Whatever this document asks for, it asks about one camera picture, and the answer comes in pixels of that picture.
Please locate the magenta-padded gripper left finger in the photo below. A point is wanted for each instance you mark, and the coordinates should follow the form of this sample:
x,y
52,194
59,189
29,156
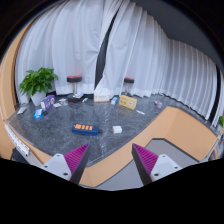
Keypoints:
x,y
56,165

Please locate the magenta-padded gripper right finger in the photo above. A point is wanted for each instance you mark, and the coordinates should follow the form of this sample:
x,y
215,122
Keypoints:
x,y
161,165

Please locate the white charger block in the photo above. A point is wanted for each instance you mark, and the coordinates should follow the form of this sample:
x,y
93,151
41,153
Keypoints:
x,y
117,129

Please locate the blue power strip orange sockets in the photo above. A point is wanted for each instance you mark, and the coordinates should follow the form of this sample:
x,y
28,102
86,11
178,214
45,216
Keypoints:
x,y
85,130

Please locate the white tube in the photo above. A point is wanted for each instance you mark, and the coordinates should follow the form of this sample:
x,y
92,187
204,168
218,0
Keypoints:
x,y
140,112

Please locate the small purple cup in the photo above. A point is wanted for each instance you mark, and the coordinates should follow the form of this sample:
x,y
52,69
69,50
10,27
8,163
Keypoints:
x,y
159,105

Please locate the purple box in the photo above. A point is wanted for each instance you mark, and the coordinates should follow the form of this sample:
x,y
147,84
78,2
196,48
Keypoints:
x,y
47,102

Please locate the printed card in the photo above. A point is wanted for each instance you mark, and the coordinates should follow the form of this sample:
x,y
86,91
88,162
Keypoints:
x,y
63,102

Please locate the grey white card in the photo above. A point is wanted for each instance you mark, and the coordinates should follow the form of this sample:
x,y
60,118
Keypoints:
x,y
21,110

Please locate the white pen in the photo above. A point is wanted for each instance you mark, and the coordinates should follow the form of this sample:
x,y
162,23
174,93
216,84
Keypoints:
x,y
84,100

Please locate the yellow box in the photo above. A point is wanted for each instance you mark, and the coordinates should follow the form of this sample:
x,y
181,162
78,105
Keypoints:
x,y
128,102

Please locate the white book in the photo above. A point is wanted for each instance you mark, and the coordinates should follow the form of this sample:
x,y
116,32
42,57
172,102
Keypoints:
x,y
78,95

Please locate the small blue white box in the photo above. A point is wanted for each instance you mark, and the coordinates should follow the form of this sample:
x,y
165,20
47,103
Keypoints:
x,y
114,100

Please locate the white box orange print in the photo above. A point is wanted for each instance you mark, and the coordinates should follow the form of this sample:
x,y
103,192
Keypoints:
x,y
102,97

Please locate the green potted plant white pot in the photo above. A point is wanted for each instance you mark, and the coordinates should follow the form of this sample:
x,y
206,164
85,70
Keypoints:
x,y
38,81

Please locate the black stool red-rimmed seat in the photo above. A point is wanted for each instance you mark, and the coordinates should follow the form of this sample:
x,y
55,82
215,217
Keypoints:
x,y
129,80
74,79

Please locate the white curtain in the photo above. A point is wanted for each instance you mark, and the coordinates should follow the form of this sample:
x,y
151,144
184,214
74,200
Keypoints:
x,y
66,43
156,60

